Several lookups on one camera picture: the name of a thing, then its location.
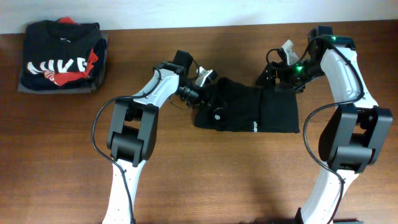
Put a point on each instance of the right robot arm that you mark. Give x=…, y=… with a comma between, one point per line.
x=353, y=137

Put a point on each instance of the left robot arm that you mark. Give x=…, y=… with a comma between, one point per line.
x=133, y=129

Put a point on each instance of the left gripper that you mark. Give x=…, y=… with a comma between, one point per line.
x=203, y=100

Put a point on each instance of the red folded shirt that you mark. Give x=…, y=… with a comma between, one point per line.
x=70, y=74

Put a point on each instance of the black t-shirt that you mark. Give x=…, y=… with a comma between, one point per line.
x=232, y=106

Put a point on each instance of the black Nike folded shirt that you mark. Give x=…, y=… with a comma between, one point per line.
x=30, y=50

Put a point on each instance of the navy folded shirt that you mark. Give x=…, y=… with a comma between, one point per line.
x=46, y=84

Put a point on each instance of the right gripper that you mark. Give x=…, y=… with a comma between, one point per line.
x=284, y=78

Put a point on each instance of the grey folded shirt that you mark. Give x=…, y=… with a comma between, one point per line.
x=96, y=84

